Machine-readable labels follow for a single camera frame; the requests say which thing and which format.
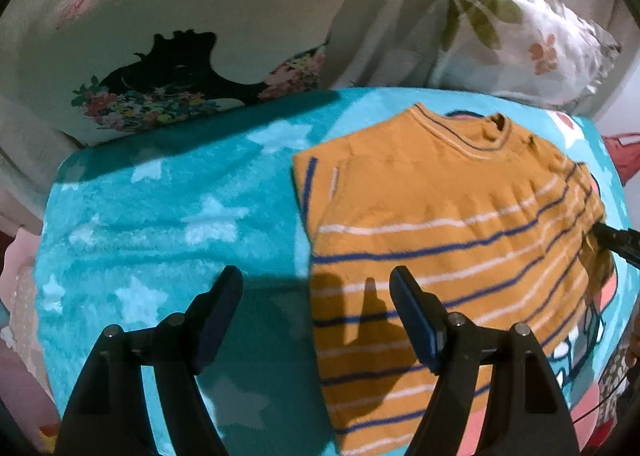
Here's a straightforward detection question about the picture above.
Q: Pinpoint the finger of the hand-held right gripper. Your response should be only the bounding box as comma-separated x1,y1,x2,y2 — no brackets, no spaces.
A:
590,221,640,268

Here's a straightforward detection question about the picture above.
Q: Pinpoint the turquoise star print blanket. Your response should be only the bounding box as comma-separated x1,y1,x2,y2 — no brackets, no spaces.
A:
32,86,640,456

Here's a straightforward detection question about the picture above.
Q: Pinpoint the white pillow with black print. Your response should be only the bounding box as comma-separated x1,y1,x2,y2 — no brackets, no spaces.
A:
0,0,353,147

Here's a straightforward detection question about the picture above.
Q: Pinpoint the pink cloth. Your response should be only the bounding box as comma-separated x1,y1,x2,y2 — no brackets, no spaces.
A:
0,226,63,452

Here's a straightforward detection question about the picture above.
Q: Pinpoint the white draped cloth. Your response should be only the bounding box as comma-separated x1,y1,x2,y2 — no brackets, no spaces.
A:
322,0,463,89

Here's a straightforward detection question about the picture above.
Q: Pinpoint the yellow striped sweater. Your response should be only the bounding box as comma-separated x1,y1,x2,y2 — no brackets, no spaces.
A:
291,103,618,454

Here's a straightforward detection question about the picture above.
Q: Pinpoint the dark dotted cloth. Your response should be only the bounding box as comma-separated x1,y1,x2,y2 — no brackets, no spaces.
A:
597,341,640,432

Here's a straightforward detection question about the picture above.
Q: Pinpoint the white leaf print pillow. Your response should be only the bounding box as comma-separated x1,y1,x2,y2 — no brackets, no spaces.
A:
425,0,623,112

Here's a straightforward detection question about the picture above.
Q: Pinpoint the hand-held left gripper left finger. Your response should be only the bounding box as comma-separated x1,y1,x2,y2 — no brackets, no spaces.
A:
55,265,244,456

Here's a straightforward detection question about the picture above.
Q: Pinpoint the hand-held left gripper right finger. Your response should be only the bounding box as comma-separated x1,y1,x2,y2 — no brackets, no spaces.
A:
389,266,581,456

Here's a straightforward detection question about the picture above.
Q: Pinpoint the red cloth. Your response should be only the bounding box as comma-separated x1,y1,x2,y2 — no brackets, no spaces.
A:
602,133,640,184

